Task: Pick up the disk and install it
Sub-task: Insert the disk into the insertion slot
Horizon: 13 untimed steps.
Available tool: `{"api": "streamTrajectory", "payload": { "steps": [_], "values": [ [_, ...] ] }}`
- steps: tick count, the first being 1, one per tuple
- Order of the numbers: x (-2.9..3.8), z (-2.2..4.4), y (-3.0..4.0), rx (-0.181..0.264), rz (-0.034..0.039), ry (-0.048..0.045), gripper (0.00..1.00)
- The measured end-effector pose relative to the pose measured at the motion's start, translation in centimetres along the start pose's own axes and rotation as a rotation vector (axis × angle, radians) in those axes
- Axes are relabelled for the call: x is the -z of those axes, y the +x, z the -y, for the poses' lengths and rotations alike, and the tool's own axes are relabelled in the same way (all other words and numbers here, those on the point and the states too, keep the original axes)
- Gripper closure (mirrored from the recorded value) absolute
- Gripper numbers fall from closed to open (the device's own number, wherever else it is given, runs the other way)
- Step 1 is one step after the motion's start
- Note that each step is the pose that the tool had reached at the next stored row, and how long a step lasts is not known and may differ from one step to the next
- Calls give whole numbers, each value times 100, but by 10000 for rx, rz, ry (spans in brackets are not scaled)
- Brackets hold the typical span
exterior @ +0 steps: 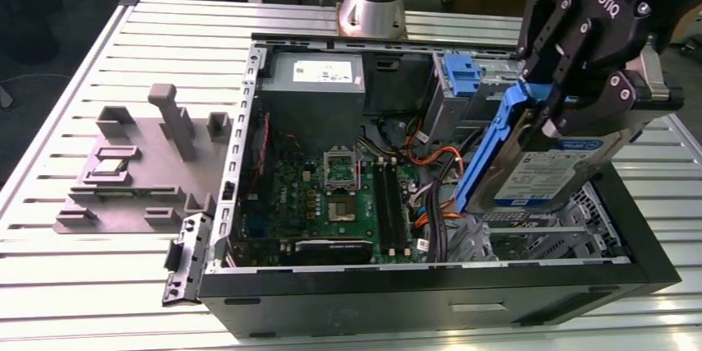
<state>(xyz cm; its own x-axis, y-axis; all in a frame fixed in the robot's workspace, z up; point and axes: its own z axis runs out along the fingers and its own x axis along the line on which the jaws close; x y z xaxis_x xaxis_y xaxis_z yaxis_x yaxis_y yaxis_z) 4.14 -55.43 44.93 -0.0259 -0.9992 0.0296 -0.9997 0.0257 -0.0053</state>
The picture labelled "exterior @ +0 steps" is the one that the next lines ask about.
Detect black graphics card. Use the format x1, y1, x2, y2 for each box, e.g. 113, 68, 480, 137
279, 238, 377, 266

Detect blue drive latch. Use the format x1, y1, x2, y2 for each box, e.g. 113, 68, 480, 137
444, 53, 483, 98

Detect silver optical drive cage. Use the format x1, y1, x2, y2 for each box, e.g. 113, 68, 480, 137
424, 51, 527, 146

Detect grey card retention bracket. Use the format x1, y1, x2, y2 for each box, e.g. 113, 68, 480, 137
161, 210, 215, 307

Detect black PC case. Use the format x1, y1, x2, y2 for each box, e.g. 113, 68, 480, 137
193, 32, 684, 338

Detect green motherboard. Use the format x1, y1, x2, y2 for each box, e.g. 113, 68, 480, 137
240, 153, 434, 266

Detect hard disk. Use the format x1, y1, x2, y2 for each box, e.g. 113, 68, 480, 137
454, 79, 646, 216

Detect red black twisted wire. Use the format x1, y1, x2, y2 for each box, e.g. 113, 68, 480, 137
252, 114, 271, 200

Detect CPU socket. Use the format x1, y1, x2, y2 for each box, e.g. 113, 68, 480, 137
327, 198, 364, 224

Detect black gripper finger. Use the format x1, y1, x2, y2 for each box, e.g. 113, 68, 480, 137
539, 17, 640, 138
518, 0, 576, 81

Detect green RAM stick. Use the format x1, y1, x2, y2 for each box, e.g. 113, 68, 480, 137
92, 188, 152, 198

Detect blue expansion slot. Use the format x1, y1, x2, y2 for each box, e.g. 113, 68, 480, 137
244, 214, 271, 241

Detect silver power supply unit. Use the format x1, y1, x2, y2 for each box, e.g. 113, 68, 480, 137
256, 51, 367, 155

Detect grey parts rack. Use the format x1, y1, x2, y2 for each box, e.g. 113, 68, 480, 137
52, 82, 237, 235

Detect metal socket cover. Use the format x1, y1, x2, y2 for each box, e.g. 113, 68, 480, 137
323, 147, 364, 196

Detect black RAM slot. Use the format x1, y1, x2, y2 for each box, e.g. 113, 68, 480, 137
383, 156, 404, 256
389, 156, 412, 256
368, 156, 391, 256
375, 156, 397, 256

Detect silver disk bay cage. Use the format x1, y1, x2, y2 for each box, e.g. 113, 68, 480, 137
452, 202, 624, 262

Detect orange yellow wire bundle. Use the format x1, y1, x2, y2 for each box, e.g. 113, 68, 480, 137
404, 114, 467, 231

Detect silver CPU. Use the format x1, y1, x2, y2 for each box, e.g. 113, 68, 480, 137
89, 157, 131, 175

